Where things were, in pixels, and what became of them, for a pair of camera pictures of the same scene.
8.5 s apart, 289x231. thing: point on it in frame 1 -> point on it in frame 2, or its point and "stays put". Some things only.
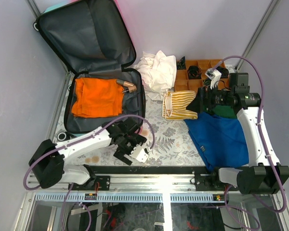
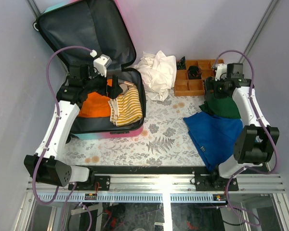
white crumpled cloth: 158,73 stays put
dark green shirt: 225,111 stays put
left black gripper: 137,140 -> 112,92
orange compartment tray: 193,77 stays put
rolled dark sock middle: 194,72 stays put
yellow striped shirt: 174,104 -> 126,109
